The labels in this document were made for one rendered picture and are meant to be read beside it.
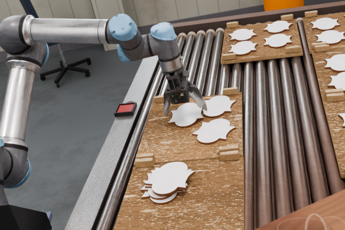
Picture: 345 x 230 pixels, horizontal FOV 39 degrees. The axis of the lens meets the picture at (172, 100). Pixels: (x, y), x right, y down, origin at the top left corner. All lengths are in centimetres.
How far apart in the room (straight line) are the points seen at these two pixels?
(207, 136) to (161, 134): 17
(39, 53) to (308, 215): 103
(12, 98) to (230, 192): 77
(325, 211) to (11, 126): 99
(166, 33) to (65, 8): 393
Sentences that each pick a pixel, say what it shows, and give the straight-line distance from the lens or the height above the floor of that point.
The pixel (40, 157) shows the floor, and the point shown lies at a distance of 369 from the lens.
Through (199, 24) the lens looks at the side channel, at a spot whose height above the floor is 94.
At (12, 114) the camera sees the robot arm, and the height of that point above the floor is 115.
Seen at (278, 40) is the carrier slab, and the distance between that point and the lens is 226.
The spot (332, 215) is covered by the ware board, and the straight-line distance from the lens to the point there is 115.
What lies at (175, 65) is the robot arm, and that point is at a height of 117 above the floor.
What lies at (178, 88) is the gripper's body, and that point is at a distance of 163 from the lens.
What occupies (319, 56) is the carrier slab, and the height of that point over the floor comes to 94.
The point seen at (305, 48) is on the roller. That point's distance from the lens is 222.
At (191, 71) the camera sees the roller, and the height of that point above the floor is 92.
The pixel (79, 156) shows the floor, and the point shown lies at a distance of 354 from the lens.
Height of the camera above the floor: 182
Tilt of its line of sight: 28 degrees down
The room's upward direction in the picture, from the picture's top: 12 degrees counter-clockwise
